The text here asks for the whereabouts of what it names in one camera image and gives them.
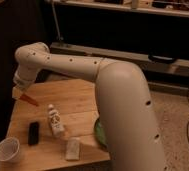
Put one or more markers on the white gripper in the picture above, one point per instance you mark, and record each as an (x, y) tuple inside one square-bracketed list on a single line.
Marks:
[(21, 85)]

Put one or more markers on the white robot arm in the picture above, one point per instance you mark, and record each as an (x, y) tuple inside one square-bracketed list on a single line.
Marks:
[(122, 97)]

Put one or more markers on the white ceramic cup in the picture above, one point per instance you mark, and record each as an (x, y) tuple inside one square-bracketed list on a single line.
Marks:
[(10, 150)]

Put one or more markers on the black remote control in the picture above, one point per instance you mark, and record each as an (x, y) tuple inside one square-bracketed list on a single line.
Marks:
[(33, 133)]

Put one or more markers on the white squeeze bottle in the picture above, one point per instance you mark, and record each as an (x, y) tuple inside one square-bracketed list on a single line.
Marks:
[(54, 121)]

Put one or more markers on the wooden table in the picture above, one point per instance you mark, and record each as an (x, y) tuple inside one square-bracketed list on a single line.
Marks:
[(74, 99)]

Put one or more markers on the metal vertical pole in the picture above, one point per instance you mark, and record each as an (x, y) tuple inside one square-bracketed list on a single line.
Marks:
[(59, 36)]

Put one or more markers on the white rectangular sponge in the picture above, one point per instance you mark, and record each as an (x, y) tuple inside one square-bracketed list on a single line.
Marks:
[(73, 149)]

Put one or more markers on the long metal shelf beam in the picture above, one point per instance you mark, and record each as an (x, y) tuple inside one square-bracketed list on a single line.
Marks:
[(179, 67)]

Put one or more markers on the black object on beam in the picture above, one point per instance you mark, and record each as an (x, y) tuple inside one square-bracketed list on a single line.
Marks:
[(165, 60)]

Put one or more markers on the upper shelf board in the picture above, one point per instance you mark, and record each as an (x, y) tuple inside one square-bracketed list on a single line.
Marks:
[(115, 7)]

